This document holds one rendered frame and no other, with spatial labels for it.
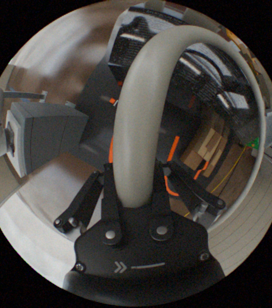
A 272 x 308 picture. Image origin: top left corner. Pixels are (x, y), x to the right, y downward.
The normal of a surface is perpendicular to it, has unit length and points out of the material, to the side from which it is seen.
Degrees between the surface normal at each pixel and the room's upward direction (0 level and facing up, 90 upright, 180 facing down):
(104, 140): 0
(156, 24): 45
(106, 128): 0
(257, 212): 90
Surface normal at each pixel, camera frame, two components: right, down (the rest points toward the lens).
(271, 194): -0.86, -0.48
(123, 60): -0.31, 0.83
